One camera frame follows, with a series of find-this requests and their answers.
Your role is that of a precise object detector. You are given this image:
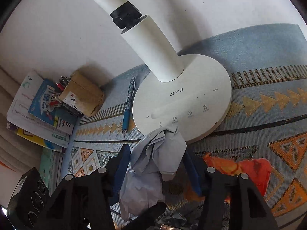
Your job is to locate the blue pen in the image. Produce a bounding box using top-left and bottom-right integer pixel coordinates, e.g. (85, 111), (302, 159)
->
(122, 77), (136, 138)

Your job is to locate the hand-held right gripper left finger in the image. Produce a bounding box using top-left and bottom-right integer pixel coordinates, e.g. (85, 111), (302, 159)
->
(41, 144), (131, 230)

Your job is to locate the blue patterned table mat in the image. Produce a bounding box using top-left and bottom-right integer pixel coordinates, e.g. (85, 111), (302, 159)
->
(48, 24), (307, 230)

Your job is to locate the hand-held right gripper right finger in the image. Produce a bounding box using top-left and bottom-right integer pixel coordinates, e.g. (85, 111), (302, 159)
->
(183, 149), (280, 230)

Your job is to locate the white desk lamp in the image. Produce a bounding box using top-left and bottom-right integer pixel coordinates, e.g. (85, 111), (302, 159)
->
(67, 0), (233, 144)

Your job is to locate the blue cover book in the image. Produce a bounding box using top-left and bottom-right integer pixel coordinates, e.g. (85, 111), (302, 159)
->
(28, 79), (79, 135)

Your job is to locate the bunch of pens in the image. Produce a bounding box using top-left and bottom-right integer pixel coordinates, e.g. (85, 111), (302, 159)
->
(47, 75), (72, 107)

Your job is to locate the stack of books and booklets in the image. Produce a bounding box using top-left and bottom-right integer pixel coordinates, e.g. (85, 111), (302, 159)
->
(6, 71), (75, 149)

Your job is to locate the brown cardboard pen holder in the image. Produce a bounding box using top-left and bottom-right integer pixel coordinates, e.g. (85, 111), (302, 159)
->
(58, 70), (105, 117)

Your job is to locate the yellow cover book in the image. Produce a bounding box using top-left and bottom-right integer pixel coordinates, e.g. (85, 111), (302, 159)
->
(16, 127), (70, 154)

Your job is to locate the white tissue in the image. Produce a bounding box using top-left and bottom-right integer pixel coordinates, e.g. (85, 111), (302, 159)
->
(131, 127), (187, 181)
(119, 171), (166, 222)

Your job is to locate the red snack packet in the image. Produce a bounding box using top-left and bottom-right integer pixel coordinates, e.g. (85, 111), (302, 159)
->
(187, 152), (272, 202)

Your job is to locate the teal cover book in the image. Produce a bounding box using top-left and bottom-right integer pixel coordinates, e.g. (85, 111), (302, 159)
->
(39, 147), (63, 197)

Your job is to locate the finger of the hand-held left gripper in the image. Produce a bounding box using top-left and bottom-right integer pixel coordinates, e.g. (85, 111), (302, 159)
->
(125, 201), (167, 230)

